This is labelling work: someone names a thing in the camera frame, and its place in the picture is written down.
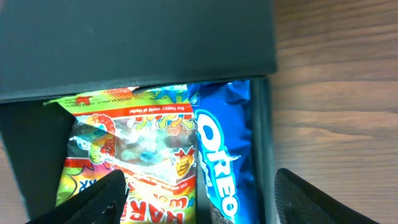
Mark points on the black gift box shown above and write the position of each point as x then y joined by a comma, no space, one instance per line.
54,48

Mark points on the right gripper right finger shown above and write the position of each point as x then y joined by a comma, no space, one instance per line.
299,202

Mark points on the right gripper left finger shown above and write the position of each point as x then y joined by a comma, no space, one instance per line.
101,203

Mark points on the blue Oreo cookie pack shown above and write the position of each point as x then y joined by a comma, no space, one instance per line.
221,111

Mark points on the green Haribo gummy bag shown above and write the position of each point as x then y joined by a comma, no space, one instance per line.
150,135

